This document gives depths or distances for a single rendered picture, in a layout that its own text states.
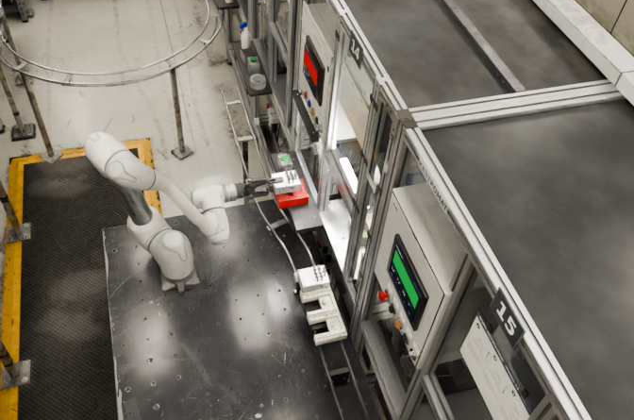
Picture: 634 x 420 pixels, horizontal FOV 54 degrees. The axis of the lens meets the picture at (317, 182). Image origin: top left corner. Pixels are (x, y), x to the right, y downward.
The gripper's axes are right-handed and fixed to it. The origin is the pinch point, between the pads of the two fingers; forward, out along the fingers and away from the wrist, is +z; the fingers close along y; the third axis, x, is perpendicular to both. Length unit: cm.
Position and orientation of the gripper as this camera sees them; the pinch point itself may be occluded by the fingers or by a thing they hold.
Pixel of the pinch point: (275, 183)
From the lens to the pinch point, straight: 305.1
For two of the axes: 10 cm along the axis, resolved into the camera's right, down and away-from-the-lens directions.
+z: 9.6, -1.8, 2.2
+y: 0.4, -6.8, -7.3
